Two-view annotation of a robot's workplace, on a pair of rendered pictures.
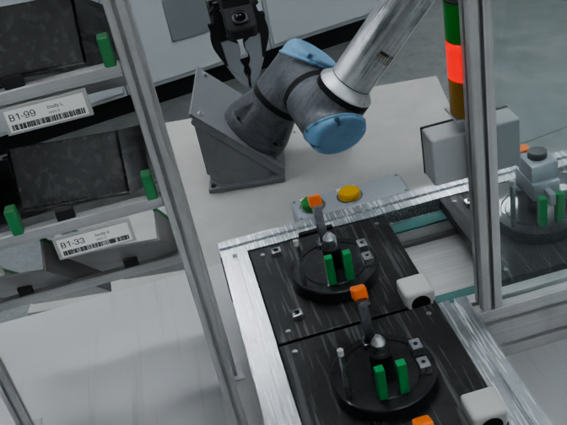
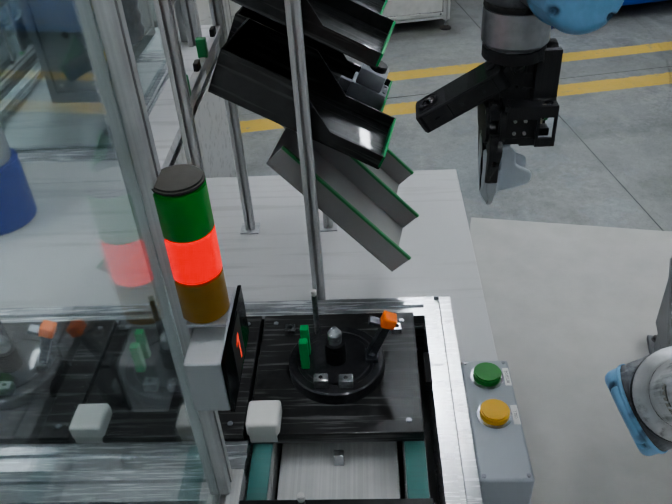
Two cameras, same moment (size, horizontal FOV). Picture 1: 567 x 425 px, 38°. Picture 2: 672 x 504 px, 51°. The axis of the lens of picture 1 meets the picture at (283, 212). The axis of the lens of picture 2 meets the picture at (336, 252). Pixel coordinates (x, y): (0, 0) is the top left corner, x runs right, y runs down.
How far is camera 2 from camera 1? 1.38 m
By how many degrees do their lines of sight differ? 77
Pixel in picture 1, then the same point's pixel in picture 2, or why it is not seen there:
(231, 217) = (583, 353)
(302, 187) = not seen: hidden behind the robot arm
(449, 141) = not seen: hidden behind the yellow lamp
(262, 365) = (253, 308)
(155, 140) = (170, 56)
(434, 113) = not seen: outside the picture
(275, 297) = (328, 321)
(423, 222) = (412, 482)
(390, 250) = (349, 419)
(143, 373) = (354, 279)
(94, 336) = (417, 253)
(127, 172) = (217, 80)
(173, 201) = (181, 109)
